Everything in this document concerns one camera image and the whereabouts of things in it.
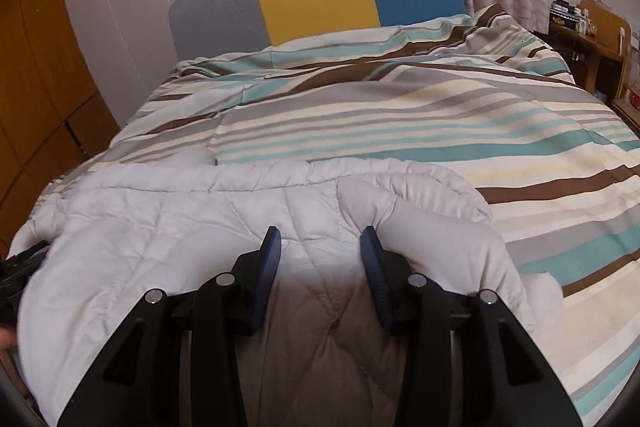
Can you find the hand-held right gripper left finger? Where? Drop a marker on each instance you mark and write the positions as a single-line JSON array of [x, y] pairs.
[[270, 257]]

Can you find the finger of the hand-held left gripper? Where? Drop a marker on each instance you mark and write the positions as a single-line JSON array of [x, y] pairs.
[[20, 277]]

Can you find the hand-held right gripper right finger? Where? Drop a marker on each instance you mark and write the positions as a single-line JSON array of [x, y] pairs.
[[372, 267]]

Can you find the white quilted puffer jacket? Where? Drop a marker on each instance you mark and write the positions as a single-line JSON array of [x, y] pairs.
[[175, 227]]

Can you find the person's left hand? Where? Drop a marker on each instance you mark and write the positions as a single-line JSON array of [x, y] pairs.
[[7, 338]]

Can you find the striped blanket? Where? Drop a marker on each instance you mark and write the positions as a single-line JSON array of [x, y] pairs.
[[450, 132]]

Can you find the wooden wardrobe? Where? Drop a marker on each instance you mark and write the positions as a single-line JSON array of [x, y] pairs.
[[35, 57]]

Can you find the wooden desk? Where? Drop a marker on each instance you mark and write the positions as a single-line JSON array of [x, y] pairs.
[[575, 52]]

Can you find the dark box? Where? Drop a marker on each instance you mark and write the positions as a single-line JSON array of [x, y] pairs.
[[565, 14]]

